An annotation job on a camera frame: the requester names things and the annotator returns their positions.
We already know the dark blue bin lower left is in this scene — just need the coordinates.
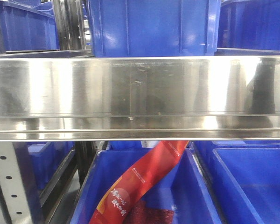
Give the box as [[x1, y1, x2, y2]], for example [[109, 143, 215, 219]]
[[27, 141, 74, 190]]

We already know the dark blue bin lower right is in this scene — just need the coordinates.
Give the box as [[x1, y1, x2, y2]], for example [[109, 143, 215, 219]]
[[193, 140, 280, 224]]

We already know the dark blue bin upper right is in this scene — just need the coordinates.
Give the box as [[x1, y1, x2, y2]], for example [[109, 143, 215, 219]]
[[217, 0, 280, 51]]

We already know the dark blue bin upper centre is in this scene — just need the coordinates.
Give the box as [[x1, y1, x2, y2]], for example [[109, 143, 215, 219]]
[[88, 0, 221, 57]]

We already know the stainless steel shelf rail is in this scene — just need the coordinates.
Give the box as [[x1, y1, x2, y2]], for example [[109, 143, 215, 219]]
[[0, 56, 280, 141]]

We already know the perforated grey shelf upright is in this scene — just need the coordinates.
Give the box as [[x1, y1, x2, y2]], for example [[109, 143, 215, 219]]
[[0, 142, 44, 224]]

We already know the dark blue bin upper left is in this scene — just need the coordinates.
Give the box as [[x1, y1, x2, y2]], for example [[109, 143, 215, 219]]
[[0, 0, 60, 51]]

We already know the red snack package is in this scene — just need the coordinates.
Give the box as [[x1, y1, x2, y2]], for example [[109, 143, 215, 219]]
[[89, 140, 189, 224]]

